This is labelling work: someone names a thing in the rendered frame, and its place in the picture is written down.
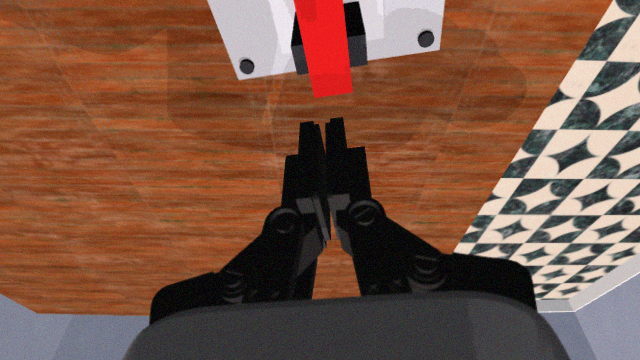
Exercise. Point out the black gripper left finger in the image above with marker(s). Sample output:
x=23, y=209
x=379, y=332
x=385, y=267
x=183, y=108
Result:
x=280, y=264

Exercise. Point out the white flat plate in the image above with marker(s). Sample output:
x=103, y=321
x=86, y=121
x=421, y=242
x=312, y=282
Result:
x=250, y=37

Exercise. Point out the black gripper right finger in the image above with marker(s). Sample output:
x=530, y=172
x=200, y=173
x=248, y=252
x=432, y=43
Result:
x=389, y=258

